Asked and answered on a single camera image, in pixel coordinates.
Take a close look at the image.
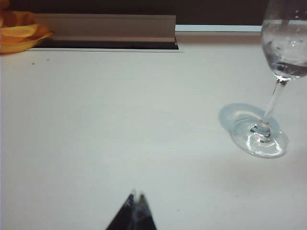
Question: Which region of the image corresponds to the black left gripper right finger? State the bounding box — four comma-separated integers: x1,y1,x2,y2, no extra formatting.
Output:
138,193,158,230

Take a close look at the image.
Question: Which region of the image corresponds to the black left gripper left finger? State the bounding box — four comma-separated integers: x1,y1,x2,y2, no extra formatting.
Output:
105,194,136,230

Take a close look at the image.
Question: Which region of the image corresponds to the clear stemmed wine glass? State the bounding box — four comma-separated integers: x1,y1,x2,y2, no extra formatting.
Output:
229,0,307,159

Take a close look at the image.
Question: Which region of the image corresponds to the beige cable tray lid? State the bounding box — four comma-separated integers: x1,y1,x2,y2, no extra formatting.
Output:
33,13,179,50

